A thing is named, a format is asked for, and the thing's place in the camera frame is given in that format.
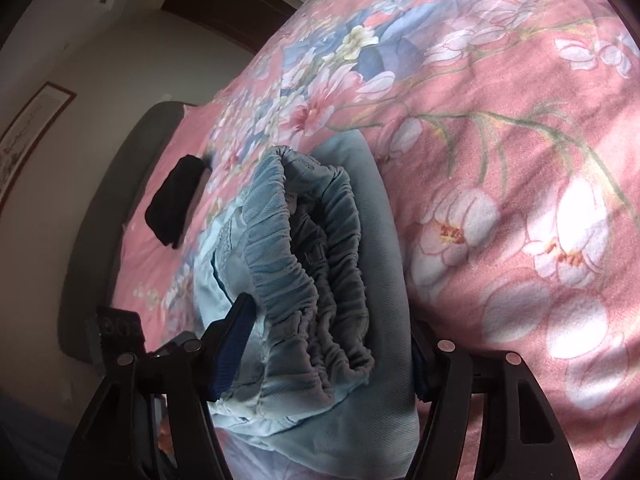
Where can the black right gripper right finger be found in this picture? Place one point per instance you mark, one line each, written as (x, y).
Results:
(520, 436)

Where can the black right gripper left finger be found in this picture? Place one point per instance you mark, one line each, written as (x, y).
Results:
(150, 418)

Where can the light blue denim pants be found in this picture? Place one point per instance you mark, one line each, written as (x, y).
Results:
(325, 377)

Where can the gloved left hand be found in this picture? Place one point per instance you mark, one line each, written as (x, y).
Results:
(164, 439)

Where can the dark grey headboard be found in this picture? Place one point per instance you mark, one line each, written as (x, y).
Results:
(94, 261)

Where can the black folded garment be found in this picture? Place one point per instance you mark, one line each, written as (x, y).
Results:
(173, 205)

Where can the pink floral bed sheet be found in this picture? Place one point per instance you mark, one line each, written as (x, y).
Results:
(507, 136)

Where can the dark wooden door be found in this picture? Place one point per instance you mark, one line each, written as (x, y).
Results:
(247, 23)

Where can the framed wall picture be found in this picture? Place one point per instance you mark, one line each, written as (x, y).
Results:
(27, 129)

